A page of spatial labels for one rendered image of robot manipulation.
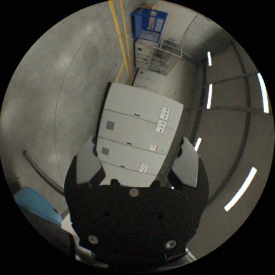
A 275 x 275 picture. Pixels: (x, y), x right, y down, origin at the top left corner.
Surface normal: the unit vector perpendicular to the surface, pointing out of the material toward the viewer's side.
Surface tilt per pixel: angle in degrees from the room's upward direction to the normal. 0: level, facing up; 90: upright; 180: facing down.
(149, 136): 90
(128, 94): 90
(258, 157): 180
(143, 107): 90
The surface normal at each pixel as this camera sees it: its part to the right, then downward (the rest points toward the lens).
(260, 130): -0.96, -0.27
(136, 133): 0.00, 0.24
